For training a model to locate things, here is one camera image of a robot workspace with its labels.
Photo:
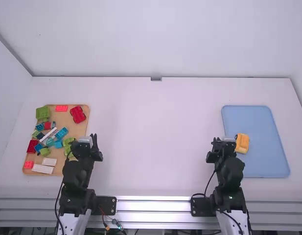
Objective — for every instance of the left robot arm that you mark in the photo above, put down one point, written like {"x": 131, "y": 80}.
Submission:
{"x": 76, "y": 186}

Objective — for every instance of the long light blue toy brick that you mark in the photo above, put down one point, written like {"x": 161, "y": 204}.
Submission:
{"x": 62, "y": 132}

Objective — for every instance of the silver rails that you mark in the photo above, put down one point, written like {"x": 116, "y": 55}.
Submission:
{"x": 153, "y": 208}

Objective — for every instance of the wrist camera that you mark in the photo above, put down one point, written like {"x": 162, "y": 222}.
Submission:
{"x": 85, "y": 141}
{"x": 229, "y": 139}

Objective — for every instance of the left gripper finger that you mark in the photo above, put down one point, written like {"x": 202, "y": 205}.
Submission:
{"x": 96, "y": 143}
{"x": 91, "y": 142}

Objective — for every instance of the tan tray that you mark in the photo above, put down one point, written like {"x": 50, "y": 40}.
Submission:
{"x": 75, "y": 129}

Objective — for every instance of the blue mat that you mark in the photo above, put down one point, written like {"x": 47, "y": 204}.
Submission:
{"x": 258, "y": 142}

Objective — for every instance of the long white toy brick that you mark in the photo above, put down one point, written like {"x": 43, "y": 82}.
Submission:
{"x": 48, "y": 135}

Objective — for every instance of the large green toy brick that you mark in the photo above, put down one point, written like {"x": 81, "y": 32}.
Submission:
{"x": 42, "y": 112}

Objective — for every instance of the coral toy brick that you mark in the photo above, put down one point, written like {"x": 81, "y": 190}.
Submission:
{"x": 61, "y": 108}
{"x": 29, "y": 165}

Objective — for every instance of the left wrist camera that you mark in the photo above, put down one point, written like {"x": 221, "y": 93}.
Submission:
{"x": 85, "y": 141}

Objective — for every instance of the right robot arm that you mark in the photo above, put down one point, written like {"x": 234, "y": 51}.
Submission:
{"x": 230, "y": 186}

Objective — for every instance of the small red toy brick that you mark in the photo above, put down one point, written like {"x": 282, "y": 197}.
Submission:
{"x": 47, "y": 125}

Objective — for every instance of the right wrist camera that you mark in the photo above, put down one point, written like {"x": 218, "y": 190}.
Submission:
{"x": 229, "y": 139}

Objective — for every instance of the dark blue toy brick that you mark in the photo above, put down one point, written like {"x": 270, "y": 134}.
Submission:
{"x": 40, "y": 135}

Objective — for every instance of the small light blue toy brick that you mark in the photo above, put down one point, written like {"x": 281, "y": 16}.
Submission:
{"x": 58, "y": 144}

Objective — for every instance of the small clear toy brick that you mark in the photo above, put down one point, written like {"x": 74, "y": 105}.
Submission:
{"x": 49, "y": 161}

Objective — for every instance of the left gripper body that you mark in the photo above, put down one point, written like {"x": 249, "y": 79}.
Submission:
{"x": 85, "y": 154}

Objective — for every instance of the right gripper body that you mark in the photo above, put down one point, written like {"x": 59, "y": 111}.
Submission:
{"x": 221, "y": 151}

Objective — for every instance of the clear teal toy brick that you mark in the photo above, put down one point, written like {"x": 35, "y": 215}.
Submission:
{"x": 51, "y": 142}

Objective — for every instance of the long clear toy brick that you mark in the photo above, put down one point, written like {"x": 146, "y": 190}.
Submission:
{"x": 43, "y": 169}

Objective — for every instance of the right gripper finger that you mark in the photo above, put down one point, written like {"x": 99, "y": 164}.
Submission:
{"x": 218, "y": 142}
{"x": 214, "y": 141}

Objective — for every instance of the large red toy brick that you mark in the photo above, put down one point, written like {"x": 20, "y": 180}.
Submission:
{"x": 78, "y": 114}

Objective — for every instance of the green toy car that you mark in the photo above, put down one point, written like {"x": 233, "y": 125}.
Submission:
{"x": 68, "y": 144}

